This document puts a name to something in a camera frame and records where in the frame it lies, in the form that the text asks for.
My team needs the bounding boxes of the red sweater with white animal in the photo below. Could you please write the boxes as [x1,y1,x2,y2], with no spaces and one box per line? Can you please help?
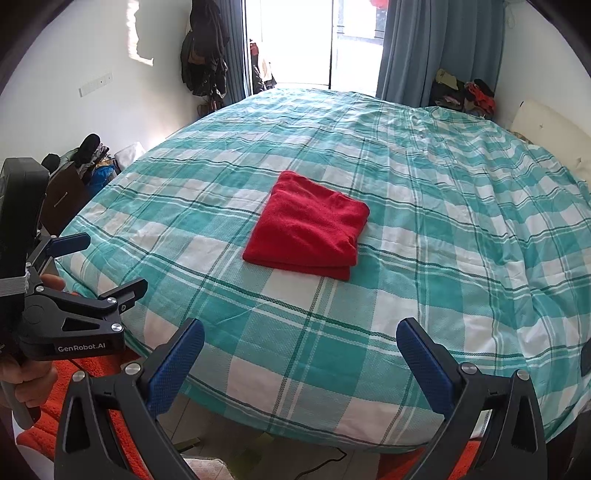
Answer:
[242,171,370,281]

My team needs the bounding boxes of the clothes pile in corner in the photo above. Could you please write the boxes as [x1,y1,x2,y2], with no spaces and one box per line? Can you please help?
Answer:
[429,69,496,120]

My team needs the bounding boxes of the person's left hand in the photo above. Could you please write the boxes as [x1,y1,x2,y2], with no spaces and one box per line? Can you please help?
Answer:
[0,274,68,409]

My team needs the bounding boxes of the clutter pile beside bed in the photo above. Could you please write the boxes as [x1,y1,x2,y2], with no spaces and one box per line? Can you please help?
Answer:
[41,133,145,200]

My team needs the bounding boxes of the teal white plaid bed cover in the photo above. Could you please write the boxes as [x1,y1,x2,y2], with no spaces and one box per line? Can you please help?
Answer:
[57,90,590,451]

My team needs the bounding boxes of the blue left curtain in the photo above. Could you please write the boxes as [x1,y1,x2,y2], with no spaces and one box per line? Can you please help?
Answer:
[217,0,252,104]

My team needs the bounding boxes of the blue curtain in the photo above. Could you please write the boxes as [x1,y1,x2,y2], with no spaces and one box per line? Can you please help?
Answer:
[217,0,252,104]
[376,0,505,107]

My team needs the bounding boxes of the cream padded headboard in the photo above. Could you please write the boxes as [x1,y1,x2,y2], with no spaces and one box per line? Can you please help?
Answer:
[511,100,591,185]

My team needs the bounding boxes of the blue right curtain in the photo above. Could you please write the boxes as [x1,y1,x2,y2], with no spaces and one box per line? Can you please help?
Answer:
[376,0,505,107]

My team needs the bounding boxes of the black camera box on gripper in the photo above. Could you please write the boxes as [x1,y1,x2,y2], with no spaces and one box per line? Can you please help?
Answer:
[1,158,49,297]

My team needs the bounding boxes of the white wall switch plate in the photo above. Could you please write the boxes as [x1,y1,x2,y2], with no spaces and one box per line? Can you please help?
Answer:
[78,73,113,98]

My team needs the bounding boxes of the black cable on floor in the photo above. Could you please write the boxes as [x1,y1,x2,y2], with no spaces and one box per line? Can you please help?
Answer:
[271,444,348,474]

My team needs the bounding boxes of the dark clothes hanging on wall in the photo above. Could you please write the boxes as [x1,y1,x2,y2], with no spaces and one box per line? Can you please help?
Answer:
[180,0,229,118]

